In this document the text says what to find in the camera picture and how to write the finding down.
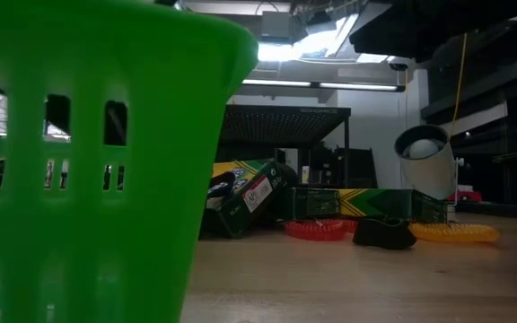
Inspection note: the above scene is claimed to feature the long ceiling light strip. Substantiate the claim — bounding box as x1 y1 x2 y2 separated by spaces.
241 78 407 93

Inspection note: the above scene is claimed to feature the black perforated metal desk shelf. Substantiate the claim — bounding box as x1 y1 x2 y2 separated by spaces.
215 104 352 189

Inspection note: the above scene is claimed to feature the black binder clip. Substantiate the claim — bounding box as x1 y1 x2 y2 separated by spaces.
352 217 418 251
207 171 237 201

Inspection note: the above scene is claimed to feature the grey ceiling box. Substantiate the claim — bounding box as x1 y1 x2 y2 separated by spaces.
260 11 292 40

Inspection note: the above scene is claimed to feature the red background object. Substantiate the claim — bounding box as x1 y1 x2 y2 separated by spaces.
446 189 484 204

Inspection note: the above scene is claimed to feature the white round floor fan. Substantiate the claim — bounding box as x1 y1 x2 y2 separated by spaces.
393 124 466 212

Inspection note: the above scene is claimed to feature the green plastic slotted basket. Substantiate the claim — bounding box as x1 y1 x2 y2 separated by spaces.
0 0 259 323

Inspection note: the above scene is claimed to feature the yellow coil wrist keychain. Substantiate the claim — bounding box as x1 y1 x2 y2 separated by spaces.
408 222 502 245

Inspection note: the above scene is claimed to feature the yellow hanging cable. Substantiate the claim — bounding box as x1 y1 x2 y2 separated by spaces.
450 31 469 135

